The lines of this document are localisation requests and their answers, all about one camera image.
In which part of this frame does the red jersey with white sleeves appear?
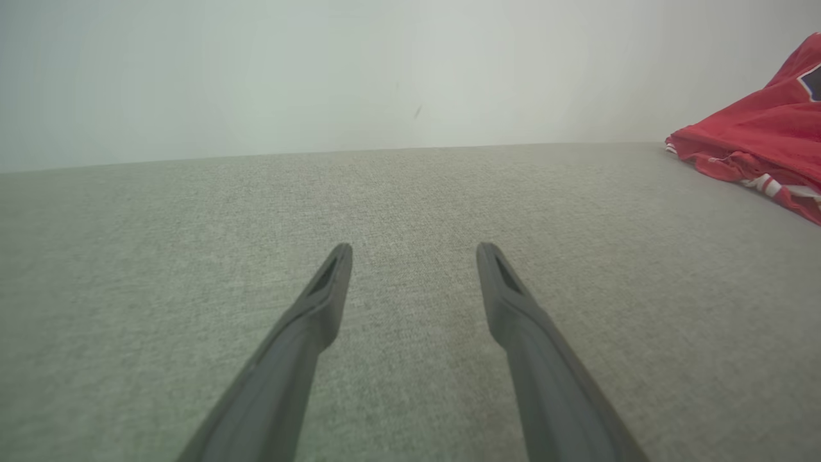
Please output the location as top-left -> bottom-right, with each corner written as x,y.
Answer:
664,32 -> 821,227

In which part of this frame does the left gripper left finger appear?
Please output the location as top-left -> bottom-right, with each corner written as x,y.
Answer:
176,242 -> 354,462

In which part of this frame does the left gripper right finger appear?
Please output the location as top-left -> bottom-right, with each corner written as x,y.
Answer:
475,241 -> 650,462

